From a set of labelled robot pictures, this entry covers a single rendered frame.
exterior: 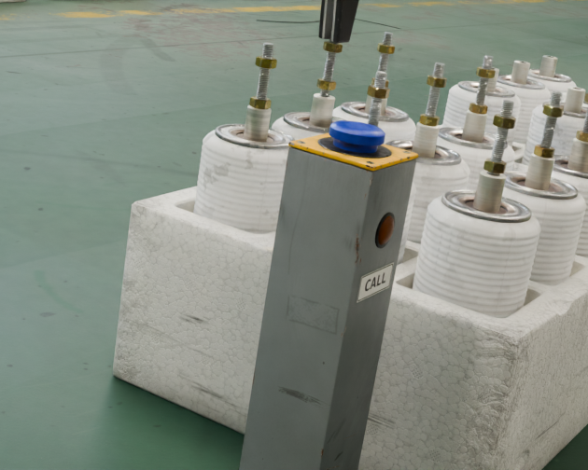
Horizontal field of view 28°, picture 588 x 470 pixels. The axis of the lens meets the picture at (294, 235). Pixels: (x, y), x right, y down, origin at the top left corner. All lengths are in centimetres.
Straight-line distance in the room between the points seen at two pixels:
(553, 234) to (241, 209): 28
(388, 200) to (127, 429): 36
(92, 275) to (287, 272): 59
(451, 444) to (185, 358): 27
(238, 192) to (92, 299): 33
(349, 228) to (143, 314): 35
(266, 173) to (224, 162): 4
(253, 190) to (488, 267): 23
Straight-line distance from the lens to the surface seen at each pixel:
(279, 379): 88
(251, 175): 106
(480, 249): 95
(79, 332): 125
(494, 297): 97
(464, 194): 101
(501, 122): 97
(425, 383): 97
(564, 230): 107
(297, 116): 120
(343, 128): 83
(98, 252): 149
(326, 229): 82
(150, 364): 112
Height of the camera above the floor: 51
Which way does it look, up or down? 18 degrees down
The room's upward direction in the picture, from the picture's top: 9 degrees clockwise
